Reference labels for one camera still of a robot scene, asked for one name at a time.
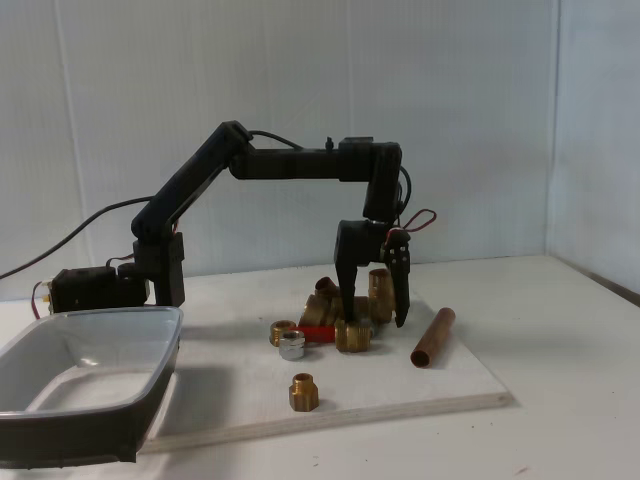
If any brass hex adapter fitting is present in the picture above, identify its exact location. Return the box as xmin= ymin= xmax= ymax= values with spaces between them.
xmin=333 ymin=319 xmax=374 ymax=354

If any brass ball valve red handle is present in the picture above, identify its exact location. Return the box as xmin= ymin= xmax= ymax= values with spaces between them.
xmin=294 ymin=297 xmax=396 ymax=344

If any clear plastic box black rim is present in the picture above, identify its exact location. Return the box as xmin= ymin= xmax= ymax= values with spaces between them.
xmin=0 ymin=305 xmax=185 ymax=470

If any brass pipe coupling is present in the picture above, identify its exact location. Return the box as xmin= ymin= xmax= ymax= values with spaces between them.
xmin=368 ymin=268 xmax=396 ymax=301

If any long copper pipe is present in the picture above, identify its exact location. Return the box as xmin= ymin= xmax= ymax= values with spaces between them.
xmin=410 ymin=307 xmax=457 ymax=369

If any silver metal nut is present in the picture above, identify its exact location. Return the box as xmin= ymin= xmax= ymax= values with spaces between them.
xmin=277 ymin=330 xmax=307 ymax=362

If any brass threaded hex fitting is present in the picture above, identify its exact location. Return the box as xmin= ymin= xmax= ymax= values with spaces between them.
xmin=269 ymin=320 xmax=297 ymax=346

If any white plywood board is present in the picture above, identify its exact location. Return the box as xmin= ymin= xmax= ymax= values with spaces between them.
xmin=141 ymin=269 xmax=516 ymax=454

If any small brass reducer fitting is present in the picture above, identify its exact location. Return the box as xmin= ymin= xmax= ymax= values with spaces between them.
xmin=288 ymin=372 xmax=322 ymax=414

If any large brass ring fitting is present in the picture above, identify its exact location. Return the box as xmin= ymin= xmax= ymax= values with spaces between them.
xmin=302 ymin=293 xmax=346 ymax=331

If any red gripper servo wire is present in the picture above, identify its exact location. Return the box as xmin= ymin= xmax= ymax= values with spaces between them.
xmin=384 ymin=208 xmax=437 ymax=241

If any red base wire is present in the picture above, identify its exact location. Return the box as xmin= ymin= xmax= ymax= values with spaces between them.
xmin=32 ymin=281 xmax=54 ymax=319

